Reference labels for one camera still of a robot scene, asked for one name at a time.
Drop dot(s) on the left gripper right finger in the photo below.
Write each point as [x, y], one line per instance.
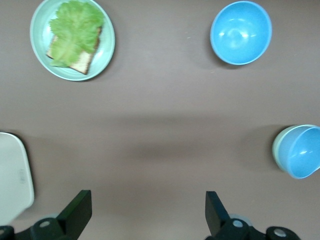
[217, 220]

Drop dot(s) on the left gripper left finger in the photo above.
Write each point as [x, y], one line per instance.
[75, 217]

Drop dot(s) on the pale green bowl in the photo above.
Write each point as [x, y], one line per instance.
[275, 150]

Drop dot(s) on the blue bowl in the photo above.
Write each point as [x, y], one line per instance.
[302, 155]
[240, 32]

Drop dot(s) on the cream toaster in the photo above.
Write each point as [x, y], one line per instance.
[12, 180]

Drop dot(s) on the toast slice under lettuce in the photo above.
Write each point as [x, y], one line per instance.
[83, 61]

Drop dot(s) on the green lettuce leaf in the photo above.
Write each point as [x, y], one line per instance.
[75, 27]

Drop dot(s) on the pale green plate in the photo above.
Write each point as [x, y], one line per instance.
[41, 30]

